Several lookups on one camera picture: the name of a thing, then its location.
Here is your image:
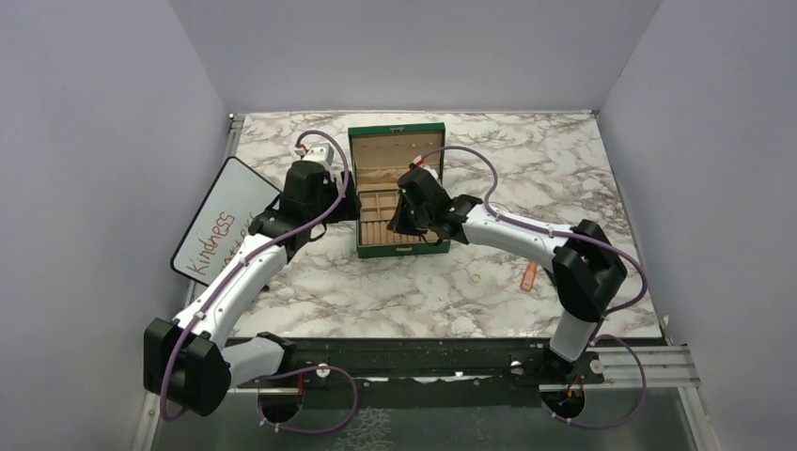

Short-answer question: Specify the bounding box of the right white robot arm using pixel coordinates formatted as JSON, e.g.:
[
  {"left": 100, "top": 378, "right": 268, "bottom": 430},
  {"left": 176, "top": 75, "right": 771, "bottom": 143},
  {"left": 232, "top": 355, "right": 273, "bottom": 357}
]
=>
[{"left": 388, "top": 167, "right": 628, "bottom": 382}]

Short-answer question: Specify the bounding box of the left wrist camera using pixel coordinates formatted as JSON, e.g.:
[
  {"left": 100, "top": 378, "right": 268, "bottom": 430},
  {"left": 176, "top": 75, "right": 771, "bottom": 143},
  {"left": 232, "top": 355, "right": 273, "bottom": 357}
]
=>
[{"left": 294, "top": 144, "right": 335, "bottom": 164}]

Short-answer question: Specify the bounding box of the aluminium frame rail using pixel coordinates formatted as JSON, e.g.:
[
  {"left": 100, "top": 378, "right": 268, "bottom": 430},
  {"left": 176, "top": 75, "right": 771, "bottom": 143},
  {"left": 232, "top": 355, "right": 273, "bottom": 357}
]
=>
[{"left": 133, "top": 339, "right": 714, "bottom": 450}]

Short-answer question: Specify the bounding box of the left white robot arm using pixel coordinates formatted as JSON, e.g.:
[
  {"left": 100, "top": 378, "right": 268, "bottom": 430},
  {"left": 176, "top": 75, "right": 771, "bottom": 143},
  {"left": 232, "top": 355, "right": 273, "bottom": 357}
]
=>
[{"left": 143, "top": 161, "right": 359, "bottom": 421}]

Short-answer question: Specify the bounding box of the black mounting rail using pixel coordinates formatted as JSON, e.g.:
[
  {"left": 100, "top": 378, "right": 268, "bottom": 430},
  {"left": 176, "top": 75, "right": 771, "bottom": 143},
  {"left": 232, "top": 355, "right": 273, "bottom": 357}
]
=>
[{"left": 235, "top": 337, "right": 605, "bottom": 412}]

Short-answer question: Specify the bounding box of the white dry-erase board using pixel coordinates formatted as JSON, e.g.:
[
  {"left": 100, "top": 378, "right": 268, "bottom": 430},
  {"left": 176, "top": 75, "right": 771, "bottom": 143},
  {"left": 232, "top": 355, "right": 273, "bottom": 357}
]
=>
[{"left": 170, "top": 157, "right": 280, "bottom": 286}]

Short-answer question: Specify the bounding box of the green jewelry box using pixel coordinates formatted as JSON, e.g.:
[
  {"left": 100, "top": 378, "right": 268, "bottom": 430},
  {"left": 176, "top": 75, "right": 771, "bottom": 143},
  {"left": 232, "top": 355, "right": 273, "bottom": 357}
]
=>
[{"left": 348, "top": 122, "right": 450, "bottom": 258}]

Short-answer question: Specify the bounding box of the orange highlighter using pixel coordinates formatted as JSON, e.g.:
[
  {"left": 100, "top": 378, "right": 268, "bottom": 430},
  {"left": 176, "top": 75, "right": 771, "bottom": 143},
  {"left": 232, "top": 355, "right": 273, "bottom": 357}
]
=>
[{"left": 519, "top": 261, "right": 539, "bottom": 292}]

